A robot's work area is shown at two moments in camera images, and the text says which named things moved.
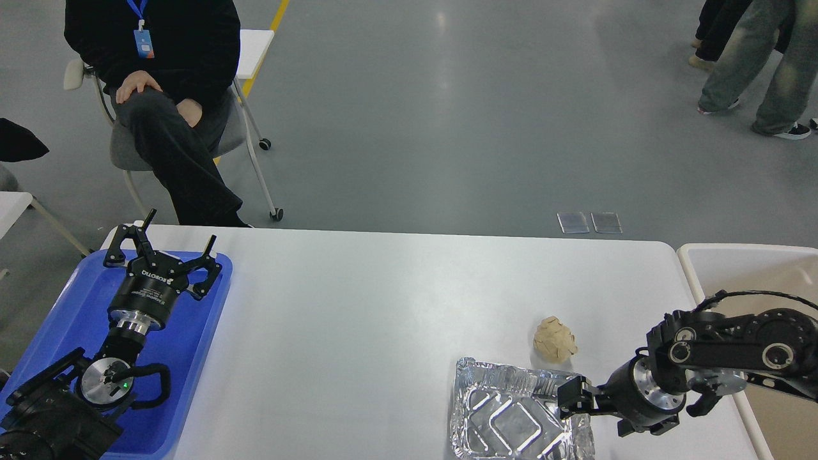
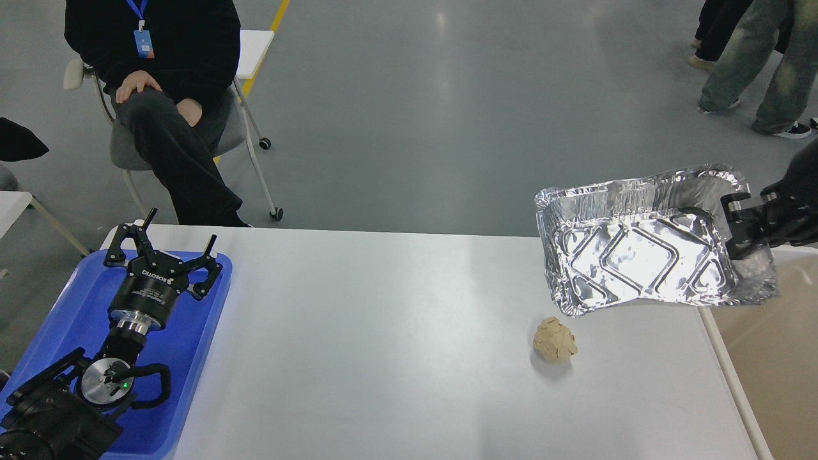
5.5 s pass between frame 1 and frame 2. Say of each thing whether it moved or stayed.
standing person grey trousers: stayed
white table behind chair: stayed
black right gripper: moved
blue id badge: stayed
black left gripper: stayed
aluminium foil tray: moved
